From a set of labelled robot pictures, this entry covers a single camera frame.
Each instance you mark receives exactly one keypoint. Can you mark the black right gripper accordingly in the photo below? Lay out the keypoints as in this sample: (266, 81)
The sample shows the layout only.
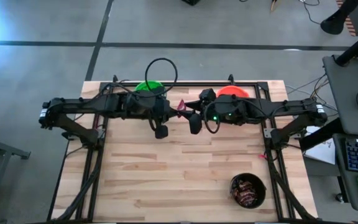
(208, 95)

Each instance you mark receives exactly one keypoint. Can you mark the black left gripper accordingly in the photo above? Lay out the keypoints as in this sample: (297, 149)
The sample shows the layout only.
(162, 109)

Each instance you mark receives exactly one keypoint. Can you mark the twisted brown PayDay bar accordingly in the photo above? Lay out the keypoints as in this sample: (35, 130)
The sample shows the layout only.
(181, 105)

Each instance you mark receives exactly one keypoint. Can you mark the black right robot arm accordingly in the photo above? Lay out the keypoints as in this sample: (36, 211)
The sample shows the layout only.
(284, 107)

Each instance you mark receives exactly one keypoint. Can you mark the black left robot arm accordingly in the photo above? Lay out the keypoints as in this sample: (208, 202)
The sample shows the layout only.
(82, 105)

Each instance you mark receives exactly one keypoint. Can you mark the green plastic bucket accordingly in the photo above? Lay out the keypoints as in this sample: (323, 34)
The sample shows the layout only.
(149, 84)

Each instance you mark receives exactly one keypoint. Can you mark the orange jack-o'-lantern bucket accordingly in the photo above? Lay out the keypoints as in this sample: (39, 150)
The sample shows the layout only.
(233, 91)

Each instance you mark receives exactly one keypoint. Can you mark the small red tag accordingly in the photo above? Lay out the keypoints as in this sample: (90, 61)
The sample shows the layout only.
(262, 156)

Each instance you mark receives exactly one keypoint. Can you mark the black plastic bucket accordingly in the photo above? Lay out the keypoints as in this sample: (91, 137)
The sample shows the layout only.
(259, 186)

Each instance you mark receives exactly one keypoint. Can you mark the black diagonal beam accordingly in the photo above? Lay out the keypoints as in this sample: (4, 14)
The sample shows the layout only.
(322, 135)

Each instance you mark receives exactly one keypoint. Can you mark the pale wooden stick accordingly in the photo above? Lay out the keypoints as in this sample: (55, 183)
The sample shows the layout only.
(274, 4)

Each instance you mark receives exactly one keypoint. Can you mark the white paper sheet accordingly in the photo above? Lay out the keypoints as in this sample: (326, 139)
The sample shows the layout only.
(322, 152)

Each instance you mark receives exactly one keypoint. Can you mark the grey desk top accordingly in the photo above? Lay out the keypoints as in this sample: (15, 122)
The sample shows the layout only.
(340, 102)

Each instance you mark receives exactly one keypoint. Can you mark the black stand leg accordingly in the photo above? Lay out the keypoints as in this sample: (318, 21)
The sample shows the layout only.
(332, 25)

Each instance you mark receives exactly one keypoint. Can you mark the grey metal cart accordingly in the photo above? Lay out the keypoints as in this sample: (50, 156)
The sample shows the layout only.
(5, 149)

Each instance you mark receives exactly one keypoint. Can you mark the desk caster wheel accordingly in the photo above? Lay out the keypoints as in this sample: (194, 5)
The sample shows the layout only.
(339, 198)

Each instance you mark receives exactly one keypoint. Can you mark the black stand pole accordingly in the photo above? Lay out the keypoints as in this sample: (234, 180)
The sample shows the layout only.
(356, 46)

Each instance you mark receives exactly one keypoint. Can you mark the dark grey desk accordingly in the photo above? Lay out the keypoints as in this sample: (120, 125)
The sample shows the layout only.
(351, 189)

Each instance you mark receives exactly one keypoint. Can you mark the red white striped mat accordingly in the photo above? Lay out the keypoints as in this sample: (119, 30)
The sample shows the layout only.
(350, 28)

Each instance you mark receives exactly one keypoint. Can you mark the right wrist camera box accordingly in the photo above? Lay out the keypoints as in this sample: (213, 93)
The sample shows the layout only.
(195, 124)

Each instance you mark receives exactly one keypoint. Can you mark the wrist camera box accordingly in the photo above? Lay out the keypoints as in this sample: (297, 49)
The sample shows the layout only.
(195, 124)
(161, 132)

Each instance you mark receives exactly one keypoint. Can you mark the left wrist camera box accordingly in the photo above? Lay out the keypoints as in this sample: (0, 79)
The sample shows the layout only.
(161, 132)

